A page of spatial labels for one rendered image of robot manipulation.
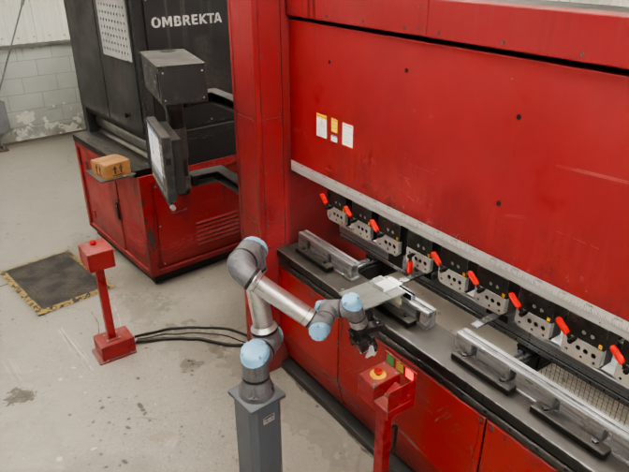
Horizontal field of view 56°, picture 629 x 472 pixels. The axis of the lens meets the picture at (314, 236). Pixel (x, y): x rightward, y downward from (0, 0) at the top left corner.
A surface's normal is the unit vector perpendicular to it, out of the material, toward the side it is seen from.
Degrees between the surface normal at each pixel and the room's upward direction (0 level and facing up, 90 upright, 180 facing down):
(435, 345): 0
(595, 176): 90
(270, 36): 90
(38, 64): 90
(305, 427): 0
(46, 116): 90
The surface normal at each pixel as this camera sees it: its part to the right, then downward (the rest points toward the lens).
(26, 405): 0.00, -0.90
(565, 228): -0.81, 0.26
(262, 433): 0.64, 0.34
